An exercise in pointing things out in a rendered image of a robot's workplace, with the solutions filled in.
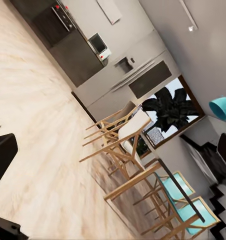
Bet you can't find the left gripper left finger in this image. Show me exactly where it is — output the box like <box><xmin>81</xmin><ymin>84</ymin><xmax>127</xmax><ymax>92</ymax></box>
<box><xmin>0</xmin><ymin>133</ymin><xmax>18</xmax><ymax>180</ymax></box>

